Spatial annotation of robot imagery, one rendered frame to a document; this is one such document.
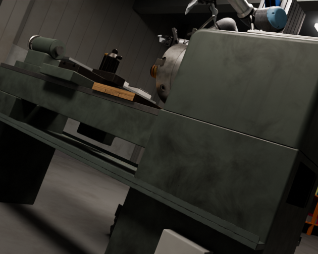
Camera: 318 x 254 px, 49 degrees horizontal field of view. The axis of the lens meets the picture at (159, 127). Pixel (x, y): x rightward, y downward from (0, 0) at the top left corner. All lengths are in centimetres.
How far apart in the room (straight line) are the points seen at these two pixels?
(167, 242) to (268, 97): 63
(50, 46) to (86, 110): 77
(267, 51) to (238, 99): 20
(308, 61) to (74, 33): 459
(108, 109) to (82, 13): 399
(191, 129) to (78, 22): 441
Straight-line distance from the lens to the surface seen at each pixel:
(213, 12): 177
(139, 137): 157
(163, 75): 163
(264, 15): 204
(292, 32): 277
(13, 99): 235
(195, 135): 136
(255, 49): 139
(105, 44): 588
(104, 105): 178
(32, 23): 529
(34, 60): 256
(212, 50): 146
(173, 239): 127
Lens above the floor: 71
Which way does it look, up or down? 3 degrees up
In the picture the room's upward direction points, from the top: 21 degrees clockwise
